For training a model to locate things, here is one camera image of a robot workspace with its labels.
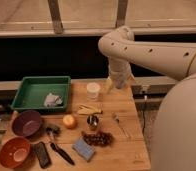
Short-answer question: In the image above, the metal fork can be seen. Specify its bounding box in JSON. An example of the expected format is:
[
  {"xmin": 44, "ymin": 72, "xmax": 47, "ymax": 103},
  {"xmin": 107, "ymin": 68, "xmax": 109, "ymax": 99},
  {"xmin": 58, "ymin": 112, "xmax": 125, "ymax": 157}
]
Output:
[{"xmin": 112, "ymin": 113, "xmax": 131, "ymax": 139}]

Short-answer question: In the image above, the small metal cup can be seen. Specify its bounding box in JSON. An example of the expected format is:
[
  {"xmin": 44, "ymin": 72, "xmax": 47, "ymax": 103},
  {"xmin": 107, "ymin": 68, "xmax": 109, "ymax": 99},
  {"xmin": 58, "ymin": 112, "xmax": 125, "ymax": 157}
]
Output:
[{"xmin": 87, "ymin": 115, "xmax": 99, "ymax": 131}]

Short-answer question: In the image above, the black knife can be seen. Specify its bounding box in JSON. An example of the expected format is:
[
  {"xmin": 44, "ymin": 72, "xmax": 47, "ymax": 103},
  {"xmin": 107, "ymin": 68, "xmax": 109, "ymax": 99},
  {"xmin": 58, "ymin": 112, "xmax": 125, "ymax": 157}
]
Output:
[{"xmin": 50, "ymin": 143, "xmax": 75, "ymax": 165}]

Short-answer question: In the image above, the purple bowl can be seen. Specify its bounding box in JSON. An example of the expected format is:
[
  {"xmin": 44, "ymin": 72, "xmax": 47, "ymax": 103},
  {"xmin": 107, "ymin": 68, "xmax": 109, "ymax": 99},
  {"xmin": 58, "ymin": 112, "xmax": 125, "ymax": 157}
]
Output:
[{"xmin": 12, "ymin": 110, "xmax": 43, "ymax": 137}]

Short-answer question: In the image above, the black remote control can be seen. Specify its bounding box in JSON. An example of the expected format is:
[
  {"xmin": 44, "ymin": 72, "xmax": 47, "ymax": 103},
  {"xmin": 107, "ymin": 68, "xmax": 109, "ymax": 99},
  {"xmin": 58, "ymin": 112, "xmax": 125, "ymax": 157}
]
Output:
[{"xmin": 33, "ymin": 142, "xmax": 51, "ymax": 169}]

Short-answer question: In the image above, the bunch of dark grapes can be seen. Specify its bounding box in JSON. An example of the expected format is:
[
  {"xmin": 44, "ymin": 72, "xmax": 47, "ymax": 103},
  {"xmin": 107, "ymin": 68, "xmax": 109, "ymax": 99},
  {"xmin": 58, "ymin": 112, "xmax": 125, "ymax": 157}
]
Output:
[{"xmin": 82, "ymin": 132, "xmax": 113, "ymax": 147}]

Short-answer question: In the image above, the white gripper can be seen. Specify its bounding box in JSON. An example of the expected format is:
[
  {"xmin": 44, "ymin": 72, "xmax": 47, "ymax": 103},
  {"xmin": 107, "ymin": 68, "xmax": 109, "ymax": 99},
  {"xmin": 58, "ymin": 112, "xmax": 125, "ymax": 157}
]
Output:
[{"xmin": 105, "ymin": 59, "xmax": 135, "ymax": 93}]

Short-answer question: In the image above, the white plastic cup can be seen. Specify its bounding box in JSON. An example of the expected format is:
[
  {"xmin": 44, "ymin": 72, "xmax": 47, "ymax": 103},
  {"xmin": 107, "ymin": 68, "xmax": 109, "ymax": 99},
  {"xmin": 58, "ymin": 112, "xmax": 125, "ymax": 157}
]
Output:
[{"xmin": 86, "ymin": 82, "xmax": 101, "ymax": 100}]

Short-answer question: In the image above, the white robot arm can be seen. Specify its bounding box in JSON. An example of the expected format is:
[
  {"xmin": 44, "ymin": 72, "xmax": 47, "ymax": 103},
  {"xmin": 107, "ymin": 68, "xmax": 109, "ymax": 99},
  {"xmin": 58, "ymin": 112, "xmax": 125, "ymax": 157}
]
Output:
[{"xmin": 98, "ymin": 26, "xmax": 196, "ymax": 171}]

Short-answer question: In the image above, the blue sponge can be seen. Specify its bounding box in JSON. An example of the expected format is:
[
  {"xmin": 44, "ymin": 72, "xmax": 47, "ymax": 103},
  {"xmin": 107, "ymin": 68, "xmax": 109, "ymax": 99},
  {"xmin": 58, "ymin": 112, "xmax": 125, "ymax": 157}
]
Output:
[{"xmin": 72, "ymin": 138, "xmax": 95, "ymax": 162}]

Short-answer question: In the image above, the orange bowl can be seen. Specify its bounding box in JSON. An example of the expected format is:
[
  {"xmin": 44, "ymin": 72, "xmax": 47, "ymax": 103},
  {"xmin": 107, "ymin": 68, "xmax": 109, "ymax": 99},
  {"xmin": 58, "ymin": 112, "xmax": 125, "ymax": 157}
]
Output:
[{"xmin": 0, "ymin": 137, "xmax": 31, "ymax": 169}]

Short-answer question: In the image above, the red yellow apple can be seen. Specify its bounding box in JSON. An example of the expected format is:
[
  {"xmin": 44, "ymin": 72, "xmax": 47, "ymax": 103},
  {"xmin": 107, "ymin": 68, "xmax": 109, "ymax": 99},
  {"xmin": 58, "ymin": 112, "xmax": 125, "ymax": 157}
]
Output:
[{"xmin": 63, "ymin": 115, "xmax": 77, "ymax": 129}]

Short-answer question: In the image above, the green plastic tray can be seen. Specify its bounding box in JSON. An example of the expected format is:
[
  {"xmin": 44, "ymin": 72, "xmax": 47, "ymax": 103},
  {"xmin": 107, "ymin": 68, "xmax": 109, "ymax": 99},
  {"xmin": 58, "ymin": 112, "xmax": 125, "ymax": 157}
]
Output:
[{"xmin": 11, "ymin": 76, "xmax": 71, "ymax": 112}]

